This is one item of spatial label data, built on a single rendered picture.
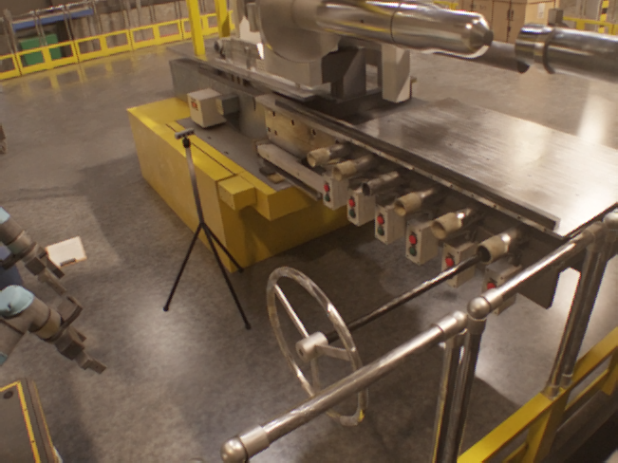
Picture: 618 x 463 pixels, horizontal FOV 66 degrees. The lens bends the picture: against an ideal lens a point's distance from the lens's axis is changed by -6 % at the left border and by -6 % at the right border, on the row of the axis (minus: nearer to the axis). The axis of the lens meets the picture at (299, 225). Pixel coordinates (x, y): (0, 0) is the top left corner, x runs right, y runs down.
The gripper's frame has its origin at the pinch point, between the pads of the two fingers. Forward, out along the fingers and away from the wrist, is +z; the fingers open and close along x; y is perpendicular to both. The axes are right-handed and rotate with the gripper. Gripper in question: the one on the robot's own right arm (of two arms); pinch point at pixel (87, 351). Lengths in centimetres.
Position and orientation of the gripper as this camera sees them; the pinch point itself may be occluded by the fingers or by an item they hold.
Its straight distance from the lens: 147.9
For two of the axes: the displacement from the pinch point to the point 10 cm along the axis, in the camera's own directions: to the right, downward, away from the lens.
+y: -6.9, 6.8, -2.6
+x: 6.7, 4.5, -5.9
